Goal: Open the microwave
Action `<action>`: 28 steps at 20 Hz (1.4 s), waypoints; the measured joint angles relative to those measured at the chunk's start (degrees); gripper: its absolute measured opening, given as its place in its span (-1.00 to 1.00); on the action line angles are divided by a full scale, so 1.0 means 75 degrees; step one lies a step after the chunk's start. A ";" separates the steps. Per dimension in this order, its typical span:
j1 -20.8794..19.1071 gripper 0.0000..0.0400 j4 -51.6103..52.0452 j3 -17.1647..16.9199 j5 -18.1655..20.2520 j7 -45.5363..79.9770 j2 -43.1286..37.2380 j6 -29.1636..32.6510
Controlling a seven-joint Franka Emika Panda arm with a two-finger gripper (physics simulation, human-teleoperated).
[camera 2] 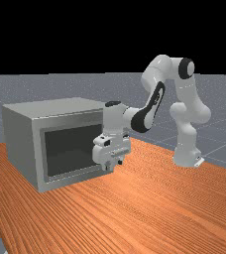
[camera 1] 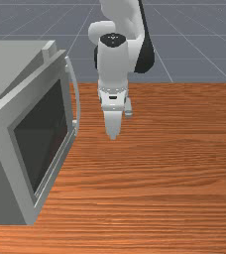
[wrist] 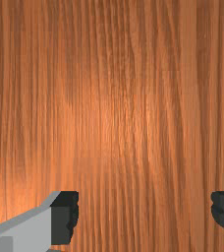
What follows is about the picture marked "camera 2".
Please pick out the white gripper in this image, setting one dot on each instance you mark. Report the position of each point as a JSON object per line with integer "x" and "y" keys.
{"x": 111, "y": 151}

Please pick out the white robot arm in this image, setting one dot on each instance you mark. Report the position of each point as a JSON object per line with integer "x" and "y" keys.
{"x": 185, "y": 99}

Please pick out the grey microwave oven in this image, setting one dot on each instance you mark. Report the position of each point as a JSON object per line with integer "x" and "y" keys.
{"x": 45, "y": 142}

